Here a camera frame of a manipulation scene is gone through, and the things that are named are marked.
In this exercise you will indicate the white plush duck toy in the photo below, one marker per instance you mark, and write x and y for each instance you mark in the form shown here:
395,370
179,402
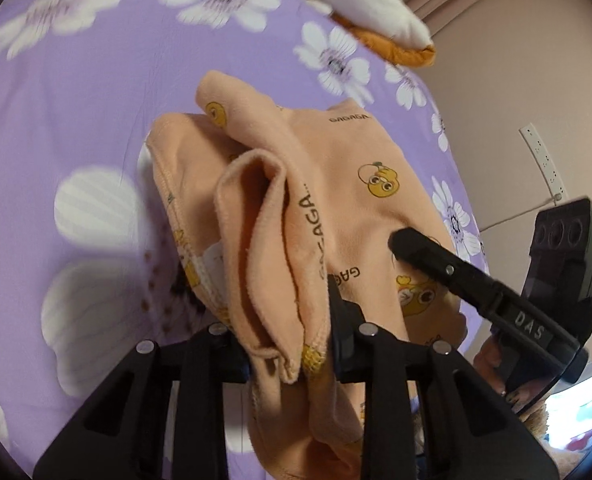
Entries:
388,28

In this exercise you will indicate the orange cartoon print baby garment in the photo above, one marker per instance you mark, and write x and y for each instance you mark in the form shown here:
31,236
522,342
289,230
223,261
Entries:
267,206

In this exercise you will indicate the right hand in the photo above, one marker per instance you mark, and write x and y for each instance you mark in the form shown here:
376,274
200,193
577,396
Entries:
491,364

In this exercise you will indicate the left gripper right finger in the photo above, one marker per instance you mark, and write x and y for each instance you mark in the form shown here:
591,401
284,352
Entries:
366,354

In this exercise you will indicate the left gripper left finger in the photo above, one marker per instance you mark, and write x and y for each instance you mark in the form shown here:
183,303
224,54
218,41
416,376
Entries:
212,358

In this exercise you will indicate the purple floral bed sheet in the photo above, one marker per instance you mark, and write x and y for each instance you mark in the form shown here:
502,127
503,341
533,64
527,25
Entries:
87,268

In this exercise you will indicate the white wall power strip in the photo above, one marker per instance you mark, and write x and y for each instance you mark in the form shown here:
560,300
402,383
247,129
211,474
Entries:
545,163

